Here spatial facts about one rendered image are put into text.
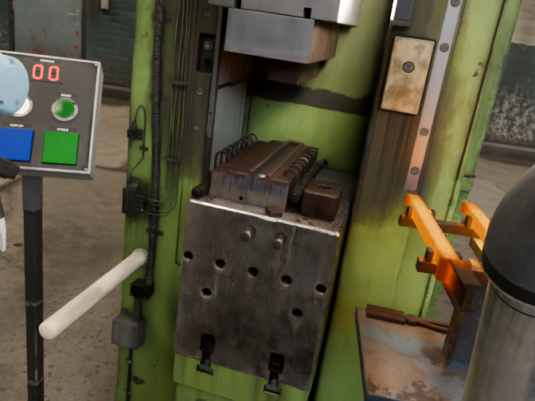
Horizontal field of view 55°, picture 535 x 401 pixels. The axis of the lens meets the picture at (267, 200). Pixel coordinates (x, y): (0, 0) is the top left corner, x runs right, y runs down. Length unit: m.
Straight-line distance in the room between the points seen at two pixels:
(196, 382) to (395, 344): 0.62
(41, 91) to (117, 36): 6.23
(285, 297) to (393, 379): 0.38
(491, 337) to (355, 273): 0.98
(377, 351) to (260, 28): 0.74
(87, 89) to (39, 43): 6.69
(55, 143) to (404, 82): 0.83
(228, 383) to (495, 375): 1.04
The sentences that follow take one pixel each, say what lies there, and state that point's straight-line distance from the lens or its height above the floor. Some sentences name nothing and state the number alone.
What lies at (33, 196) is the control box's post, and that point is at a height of 0.84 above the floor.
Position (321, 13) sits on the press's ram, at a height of 1.38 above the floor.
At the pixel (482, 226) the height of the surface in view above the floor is 1.04.
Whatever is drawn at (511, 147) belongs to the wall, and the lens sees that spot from 7.76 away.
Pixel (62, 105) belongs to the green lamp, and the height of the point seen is 1.10.
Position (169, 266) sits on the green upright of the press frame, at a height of 0.61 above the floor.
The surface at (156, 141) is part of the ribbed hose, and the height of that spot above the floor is 0.99.
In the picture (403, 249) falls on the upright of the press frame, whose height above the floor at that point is 0.83.
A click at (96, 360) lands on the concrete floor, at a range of 2.24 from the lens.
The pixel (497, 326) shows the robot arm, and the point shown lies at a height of 1.14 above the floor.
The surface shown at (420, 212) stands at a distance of 1.07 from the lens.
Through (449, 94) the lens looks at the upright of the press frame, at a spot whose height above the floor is 1.24.
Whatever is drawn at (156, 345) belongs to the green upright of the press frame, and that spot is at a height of 0.32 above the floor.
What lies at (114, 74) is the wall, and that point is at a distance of 7.61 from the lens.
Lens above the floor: 1.36
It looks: 19 degrees down
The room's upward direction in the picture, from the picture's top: 8 degrees clockwise
